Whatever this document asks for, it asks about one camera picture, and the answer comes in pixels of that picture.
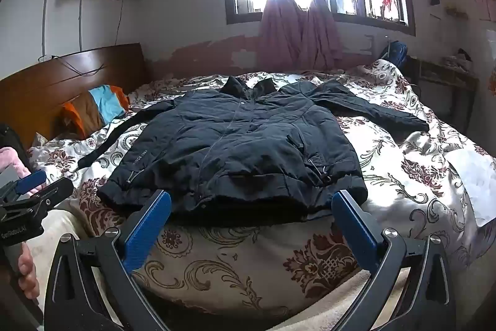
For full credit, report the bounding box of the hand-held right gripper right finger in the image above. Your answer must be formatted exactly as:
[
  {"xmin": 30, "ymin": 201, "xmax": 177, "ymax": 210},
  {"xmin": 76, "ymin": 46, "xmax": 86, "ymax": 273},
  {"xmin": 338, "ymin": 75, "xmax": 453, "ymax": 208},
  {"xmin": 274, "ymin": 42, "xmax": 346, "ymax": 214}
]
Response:
[{"xmin": 331, "ymin": 190, "xmax": 452, "ymax": 331}]

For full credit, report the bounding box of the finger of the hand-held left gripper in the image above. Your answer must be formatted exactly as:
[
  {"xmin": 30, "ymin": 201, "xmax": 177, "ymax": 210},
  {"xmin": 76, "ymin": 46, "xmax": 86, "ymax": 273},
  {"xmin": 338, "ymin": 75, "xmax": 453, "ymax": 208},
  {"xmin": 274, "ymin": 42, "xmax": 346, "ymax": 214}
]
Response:
[
  {"xmin": 15, "ymin": 178, "xmax": 74, "ymax": 216},
  {"xmin": 0, "ymin": 170, "xmax": 47, "ymax": 200}
]

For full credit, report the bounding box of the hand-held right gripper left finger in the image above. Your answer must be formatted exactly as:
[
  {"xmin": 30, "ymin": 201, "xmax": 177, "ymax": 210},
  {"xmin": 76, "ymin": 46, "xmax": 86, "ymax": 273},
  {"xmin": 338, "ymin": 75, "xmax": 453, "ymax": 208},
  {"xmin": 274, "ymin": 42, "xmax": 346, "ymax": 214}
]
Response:
[{"xmin": 44, "ymin": 190, "xmax": 172, "ymax": 331}]

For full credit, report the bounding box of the dark navy padded jacket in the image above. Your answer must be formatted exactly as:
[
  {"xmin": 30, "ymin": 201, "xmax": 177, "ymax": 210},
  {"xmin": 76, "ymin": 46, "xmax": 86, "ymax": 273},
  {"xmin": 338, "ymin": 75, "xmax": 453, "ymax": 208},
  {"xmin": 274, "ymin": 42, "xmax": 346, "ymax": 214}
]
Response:
[{"xmin": 77, "ymin": 76, "xmax": 430, "ymax": 228}]

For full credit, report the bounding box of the person's left hand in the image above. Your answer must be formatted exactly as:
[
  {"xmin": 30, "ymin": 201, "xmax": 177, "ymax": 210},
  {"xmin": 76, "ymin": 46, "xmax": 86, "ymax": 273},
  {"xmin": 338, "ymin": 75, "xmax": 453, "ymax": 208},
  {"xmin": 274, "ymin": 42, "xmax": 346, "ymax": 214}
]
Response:
[{"xmin": 15, "ymin": 243, "xmax": 40, "ymax": 302}]

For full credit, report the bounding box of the pink fluffy cloth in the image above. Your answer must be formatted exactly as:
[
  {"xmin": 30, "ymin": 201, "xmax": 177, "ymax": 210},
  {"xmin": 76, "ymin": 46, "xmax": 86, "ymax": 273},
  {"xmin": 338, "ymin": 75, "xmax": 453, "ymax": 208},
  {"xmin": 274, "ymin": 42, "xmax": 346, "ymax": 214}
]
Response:
[{"xmin": 0, "ymin": 147, "xmax": 33, "ymax": 196}]

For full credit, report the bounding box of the floral printed blanket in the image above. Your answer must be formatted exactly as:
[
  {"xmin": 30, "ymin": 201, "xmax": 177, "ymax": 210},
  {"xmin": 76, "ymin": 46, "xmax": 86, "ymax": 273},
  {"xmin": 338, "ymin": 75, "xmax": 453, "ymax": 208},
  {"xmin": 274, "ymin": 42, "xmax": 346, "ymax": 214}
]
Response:
[{"xmin": 27, "ymin": 59, "xmax": 496, "ymax": 320}]

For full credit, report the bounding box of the wooden headboard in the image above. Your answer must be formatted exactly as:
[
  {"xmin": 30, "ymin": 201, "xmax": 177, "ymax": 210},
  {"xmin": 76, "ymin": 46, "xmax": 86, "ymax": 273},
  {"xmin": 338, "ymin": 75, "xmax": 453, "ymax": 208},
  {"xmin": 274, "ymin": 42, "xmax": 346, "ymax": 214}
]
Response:
[{"xmin": 0, "ymin": 43, "xmax": 150, "ymax": 149}]

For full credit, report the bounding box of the orange blue brown striped cloth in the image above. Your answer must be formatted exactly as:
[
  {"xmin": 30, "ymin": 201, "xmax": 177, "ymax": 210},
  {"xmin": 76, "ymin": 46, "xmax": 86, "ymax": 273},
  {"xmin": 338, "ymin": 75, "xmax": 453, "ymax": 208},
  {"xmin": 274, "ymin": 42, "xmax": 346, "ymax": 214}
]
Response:
[{"xmin": 62, "ymin": 85, "xmax": 130, "ymax": 140}]

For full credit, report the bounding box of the white cloth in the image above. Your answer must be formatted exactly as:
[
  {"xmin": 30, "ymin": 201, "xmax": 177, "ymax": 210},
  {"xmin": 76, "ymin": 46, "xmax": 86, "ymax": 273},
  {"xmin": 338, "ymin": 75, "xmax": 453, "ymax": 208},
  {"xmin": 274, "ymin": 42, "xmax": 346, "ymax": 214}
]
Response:
[{"xmin": 447, "ymin": 149, "xmax": 496, "ymax": 227}]

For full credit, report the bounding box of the wooden side desk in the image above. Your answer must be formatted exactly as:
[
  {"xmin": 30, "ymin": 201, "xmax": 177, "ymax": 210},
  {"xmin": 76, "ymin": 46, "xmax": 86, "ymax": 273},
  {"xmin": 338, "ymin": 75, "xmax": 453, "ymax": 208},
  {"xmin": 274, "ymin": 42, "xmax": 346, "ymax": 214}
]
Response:
[{"xmin": 407, "ymin": 57, "xmax": 479, "ymax": 130}]

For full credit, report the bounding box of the blue backpack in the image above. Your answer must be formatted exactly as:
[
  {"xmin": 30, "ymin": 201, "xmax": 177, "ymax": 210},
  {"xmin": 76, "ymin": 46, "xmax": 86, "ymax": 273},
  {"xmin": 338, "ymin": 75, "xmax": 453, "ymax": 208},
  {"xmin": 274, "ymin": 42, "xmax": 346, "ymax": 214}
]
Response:
[{"xmin": 378, "ymin": 40, "xmax": 409, "ymax": 70}]

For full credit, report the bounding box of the black wall cable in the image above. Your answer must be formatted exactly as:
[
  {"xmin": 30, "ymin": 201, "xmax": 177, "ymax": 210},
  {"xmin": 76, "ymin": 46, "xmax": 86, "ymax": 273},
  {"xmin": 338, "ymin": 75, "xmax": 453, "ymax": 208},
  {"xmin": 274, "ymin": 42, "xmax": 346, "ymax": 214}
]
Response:
[{"xmin": 115, "ymin": 0, "xmax": 125, "ymax": 45}]

